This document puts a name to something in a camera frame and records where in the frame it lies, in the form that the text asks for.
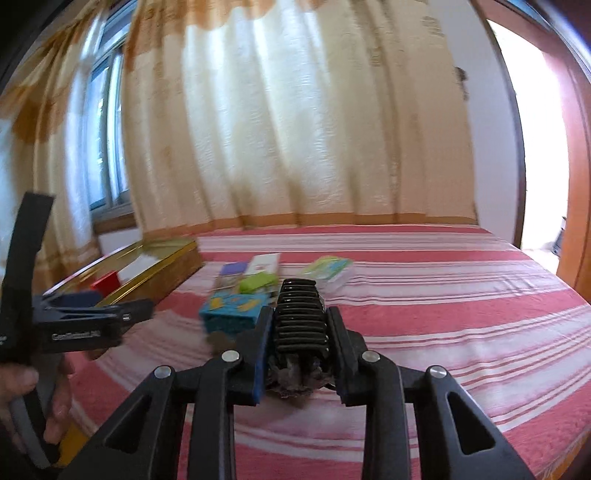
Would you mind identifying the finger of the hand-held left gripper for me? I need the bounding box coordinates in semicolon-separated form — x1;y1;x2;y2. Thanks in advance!
36;299;155;356
42;289;101;307

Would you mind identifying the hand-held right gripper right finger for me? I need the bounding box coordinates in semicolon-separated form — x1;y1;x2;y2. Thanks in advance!
326;306;536;480

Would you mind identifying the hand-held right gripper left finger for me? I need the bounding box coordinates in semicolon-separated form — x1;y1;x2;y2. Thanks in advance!
59;305;276;480

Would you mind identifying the green toy block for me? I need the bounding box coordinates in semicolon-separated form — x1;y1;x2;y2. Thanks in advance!
238;272;278;294

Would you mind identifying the gold metal tray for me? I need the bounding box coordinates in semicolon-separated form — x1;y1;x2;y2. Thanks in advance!
44;237;204;315

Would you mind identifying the clear case with green print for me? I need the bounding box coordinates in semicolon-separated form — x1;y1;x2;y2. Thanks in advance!
302;257;354;291

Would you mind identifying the person's left hand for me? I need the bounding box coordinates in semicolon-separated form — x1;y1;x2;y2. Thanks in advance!
0;357;75;455

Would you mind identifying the red toy block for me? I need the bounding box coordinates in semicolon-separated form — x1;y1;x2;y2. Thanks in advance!
91;271;121;294

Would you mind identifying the teal printed box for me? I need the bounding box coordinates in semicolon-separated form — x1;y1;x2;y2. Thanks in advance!
199;293;273;336

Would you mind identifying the white paper tray liner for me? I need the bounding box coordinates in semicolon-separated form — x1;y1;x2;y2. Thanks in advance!
117;247;182;282

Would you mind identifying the wooden window sill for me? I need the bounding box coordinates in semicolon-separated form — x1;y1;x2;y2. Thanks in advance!
92;208;139;234

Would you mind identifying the white card box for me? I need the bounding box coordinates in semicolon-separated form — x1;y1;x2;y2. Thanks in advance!
247;254;282;276

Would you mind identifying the red striped bed sheet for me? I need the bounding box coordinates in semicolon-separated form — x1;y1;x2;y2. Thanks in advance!
60;224;591;480

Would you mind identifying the narrow cream patterned curtain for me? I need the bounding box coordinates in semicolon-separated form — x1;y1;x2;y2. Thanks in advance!
0;14;112;287

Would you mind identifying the window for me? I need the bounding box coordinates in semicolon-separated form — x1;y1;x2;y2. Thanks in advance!
85;14;133;211

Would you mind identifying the wide cream patterned curtain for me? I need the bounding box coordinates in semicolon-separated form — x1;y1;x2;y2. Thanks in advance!
121;0;479;232

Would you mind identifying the wooden door frame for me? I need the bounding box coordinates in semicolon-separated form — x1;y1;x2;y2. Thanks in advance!
475;0;591;305

